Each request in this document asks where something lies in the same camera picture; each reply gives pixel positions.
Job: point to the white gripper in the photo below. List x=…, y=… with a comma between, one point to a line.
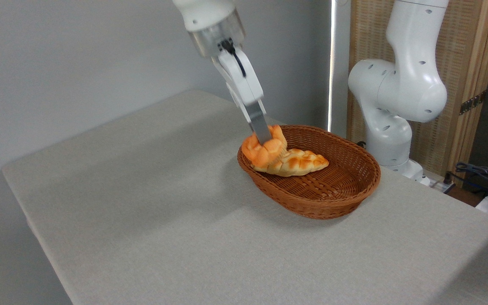
x=244, y=84

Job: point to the round orange bread bun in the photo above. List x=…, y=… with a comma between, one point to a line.
x=256, y=152

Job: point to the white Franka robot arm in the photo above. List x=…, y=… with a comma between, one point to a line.
x=405, y=89

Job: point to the long braided bread loaf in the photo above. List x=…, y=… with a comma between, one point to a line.
x=299, y=163

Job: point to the brown oval wicker basket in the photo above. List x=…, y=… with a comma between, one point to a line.
x=311, y=199

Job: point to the white vertical pole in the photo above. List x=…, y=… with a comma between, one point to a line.
x=332, y=63

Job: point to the grey tablecloth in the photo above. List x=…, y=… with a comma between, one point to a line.
x=163, y=212

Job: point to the white power strip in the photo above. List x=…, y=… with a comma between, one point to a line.
x=441, y=185

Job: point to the black screen hinge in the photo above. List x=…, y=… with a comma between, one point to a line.
x=472, y=102

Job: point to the wooden rattan folding screen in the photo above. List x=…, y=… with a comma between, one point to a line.
x=464, y=55

